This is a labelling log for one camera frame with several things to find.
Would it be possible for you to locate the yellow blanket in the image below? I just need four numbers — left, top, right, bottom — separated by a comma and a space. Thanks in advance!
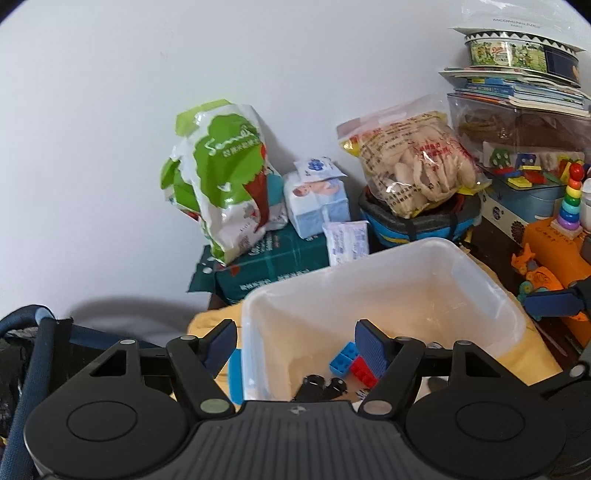
187, 258, 564, 402

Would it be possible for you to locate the toy shapes puzzle box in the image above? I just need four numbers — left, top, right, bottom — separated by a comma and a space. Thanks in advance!
480, 148, 591, 241

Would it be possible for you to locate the green and white snack bag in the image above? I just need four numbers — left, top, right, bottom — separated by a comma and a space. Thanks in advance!
161, 98, 279, 267

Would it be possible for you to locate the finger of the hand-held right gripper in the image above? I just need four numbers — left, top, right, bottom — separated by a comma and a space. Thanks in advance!
524, 277, 591, 320

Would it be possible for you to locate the clear bag of snacks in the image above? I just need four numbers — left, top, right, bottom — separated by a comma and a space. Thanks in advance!
337, 99, 491, 219

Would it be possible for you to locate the light blue plastic piece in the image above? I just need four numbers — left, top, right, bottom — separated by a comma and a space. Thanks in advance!
228, 349, 244, 403

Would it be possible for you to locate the rainbow ring stacking toy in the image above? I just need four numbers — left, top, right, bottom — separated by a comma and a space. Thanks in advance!
556, 162, 585, 239

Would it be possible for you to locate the blue and black basket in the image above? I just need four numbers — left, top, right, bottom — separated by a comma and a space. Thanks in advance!
359, 187, 483, 250

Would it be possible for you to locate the white plastic bin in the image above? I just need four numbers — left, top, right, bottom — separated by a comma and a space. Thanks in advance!
241, 237, 527, 402

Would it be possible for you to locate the blue building brick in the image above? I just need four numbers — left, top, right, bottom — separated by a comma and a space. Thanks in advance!
329, 342, 361, 376

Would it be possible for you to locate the small blue wipes packet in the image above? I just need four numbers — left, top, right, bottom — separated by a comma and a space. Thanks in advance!
294, 157, 347, 182

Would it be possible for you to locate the clear plastic storage box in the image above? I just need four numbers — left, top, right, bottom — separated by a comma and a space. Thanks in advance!
447, 92, 591, 155

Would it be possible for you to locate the red toy cube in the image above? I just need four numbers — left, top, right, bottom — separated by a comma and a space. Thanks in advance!
350, 357, 379, 387

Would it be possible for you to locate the round printed tin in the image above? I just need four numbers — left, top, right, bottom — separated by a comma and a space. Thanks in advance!
464, 32, 583, 87

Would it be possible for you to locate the orange toy box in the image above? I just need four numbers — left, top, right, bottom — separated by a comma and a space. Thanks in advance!
522, 218, 591, 348

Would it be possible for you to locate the black toy car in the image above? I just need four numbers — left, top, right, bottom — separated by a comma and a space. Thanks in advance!
293, 375, 348, 402

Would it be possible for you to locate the white and blue packet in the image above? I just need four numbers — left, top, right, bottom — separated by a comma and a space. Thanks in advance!
322, 220, 370, 267

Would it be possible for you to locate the white plastic container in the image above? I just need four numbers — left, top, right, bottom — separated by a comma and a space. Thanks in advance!
580, 178, 591, 232

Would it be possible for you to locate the stack of books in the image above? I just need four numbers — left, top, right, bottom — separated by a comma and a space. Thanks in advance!
438, 67, 591, 117

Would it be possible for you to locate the dark green cardboard box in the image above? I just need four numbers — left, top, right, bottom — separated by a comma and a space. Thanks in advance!
187, 220, 334, 306

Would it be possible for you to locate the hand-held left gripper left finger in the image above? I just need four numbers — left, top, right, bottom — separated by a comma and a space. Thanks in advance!
88, 318, 238, 418

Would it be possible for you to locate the white paper bag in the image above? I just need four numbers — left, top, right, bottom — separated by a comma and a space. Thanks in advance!
448, 0, 591, 52

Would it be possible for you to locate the baby print tissue pack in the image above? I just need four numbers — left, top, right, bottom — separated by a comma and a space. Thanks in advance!
283, 172, 352, 240

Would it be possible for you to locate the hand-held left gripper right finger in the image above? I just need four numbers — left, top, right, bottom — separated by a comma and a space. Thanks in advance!
355, 318, 504, 418

